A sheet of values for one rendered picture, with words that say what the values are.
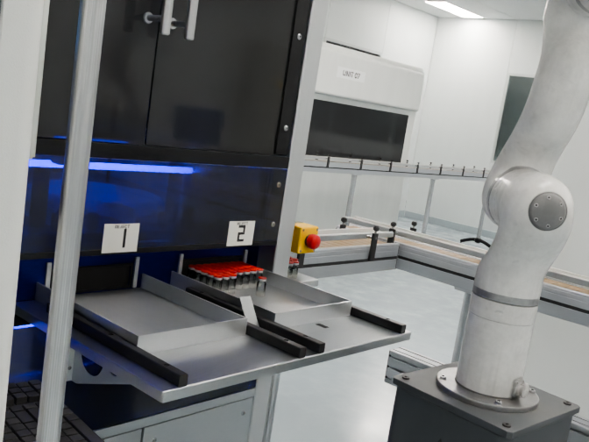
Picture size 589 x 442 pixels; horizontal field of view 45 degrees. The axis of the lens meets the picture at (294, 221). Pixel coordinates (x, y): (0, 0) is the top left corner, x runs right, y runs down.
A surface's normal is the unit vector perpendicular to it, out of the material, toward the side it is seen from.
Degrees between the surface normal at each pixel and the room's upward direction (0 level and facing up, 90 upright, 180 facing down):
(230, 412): 90
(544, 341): 90
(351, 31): 90
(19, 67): 90
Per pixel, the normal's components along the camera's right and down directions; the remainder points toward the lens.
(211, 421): 0.73, 0.21
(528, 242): -0.20, 0.70
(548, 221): 0.02, 0.37
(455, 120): -0.66, 0.01
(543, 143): -0.27, 0.84
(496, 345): -0.26, 0.11
